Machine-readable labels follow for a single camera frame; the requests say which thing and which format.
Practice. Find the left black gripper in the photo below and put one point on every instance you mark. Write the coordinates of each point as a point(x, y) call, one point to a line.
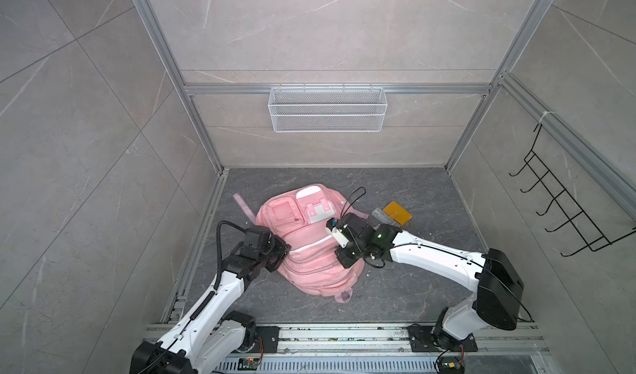
point(283, 248)

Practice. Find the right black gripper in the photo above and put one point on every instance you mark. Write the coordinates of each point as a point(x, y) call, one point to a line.
point(339, 254)

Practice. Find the pink school backpack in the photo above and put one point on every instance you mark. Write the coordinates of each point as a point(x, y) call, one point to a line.
point(300, 218)

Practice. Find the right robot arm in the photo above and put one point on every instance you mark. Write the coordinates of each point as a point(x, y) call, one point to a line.
point(495, 287)

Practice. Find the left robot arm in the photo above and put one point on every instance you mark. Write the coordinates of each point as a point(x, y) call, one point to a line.
point(208, 333)

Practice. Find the clear plastic compass box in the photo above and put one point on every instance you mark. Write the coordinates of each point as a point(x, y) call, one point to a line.
point(384, 218)

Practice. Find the yellow card wallet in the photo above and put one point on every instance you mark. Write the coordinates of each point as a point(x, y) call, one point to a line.
point(398, 213)

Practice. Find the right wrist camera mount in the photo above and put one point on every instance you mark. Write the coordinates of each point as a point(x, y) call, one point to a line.
point(341, 233)

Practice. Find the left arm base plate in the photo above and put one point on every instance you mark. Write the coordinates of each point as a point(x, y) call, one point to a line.
point(263, 339)

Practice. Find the aluminium mounting rail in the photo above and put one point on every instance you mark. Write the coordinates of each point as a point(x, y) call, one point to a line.
point(375, 339)

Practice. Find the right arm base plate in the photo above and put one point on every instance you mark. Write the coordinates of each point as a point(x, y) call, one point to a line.
point(432, 339)

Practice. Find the white wire mesh basket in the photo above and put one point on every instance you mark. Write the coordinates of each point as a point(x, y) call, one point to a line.
point(327, 109)

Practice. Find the white cable tie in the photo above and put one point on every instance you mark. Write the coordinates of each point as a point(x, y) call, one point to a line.
point(545, 113)

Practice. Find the black wall hook rack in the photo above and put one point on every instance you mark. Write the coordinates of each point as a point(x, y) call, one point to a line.
point(563, 200)

